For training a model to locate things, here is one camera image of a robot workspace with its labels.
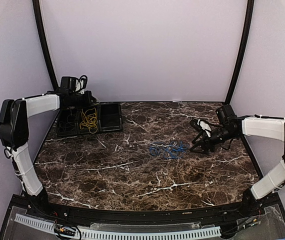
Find left black frame post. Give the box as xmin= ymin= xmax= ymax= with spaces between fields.
xmin=32 ymin=0 xmax=58 ymax=90

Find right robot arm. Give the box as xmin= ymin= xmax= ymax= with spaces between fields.
xmin=189 ymin=104 xmax=285 ymax=217

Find black front rail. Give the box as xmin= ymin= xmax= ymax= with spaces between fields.
xmin=16 ymin=198 xmax=259 ymax=226

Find yellow cable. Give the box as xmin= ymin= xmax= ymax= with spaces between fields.
xmin=78 ymin=106 xmax=99 ymax=135

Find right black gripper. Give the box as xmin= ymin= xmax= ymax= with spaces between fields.
xmin=190 ymin=125 xmax=237 ymax=155

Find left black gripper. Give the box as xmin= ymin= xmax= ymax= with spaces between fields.
xmin=69 ymin=90 xmax=96 ymax=109

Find white slotted cable duct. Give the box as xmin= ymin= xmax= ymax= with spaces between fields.
xmin=14 ymin=213 xmax=221 ymax=240

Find black three-compartment tray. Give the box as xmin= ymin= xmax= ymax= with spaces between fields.
xmin=56 ymin=103 xmax=123 ymax=138

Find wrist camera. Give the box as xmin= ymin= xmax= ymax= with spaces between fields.
xmin=75 ymin=75 xmax=88 ymax=94
xmin=189 ymin=119 xmax=212 ymax=137

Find blue cable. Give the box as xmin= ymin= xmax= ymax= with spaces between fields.
xmin=148 ymin=140 xmax=190 ymax=160

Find right black frame post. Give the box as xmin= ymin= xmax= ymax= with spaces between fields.
xmin=224 ymin=0 xmax=255 ymax=105

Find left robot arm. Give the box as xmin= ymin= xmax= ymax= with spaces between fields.
xmin=0 ymin=75 xmax=96 ymax=197

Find black frame post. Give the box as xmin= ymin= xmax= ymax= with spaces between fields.
xmin=32 ymin=0 xmax=58 ymax=90
xmin=224 ymin=0 xmax=255 ymax=105

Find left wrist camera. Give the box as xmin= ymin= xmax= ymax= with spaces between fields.
xmin=75 ymin=75 xmax=88 ymax=94

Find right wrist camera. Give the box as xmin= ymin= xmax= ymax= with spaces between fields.
xmin=189 ymin=119 xmax=212 ymax=137

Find grey cable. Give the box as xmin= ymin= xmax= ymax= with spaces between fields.
xmin=58 ymin=113 xmax=80 ymax=132

